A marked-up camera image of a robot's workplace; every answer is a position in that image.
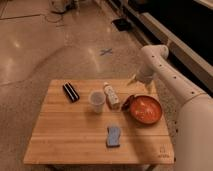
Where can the orange ceramic bowl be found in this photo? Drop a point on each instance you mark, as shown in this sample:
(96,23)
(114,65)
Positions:
(146,109)

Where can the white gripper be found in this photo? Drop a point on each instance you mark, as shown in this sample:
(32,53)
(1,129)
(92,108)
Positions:
(144,75)

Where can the white machine base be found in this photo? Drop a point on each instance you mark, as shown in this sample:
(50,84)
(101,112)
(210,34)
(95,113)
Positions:
(61,6)

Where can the small white bottle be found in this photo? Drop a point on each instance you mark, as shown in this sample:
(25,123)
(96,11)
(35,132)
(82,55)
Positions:
(112,98)

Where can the blue sponge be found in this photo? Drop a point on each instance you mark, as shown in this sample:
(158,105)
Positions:
(113,136)

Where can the black floor box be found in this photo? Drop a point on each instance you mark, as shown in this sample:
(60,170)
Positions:
(122,24)

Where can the black rectangular case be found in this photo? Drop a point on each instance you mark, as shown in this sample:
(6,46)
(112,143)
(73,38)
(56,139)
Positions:
(71,92)

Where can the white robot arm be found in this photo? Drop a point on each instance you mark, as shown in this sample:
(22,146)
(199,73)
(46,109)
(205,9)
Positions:
(193,149)

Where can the long white bench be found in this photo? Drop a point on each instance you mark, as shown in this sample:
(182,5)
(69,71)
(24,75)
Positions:
(183,25)

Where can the wooden table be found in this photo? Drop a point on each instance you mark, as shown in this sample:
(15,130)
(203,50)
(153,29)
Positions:
(71,133)

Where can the blue tape cross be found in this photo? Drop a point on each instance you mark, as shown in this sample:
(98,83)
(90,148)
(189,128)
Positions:
(106,51)

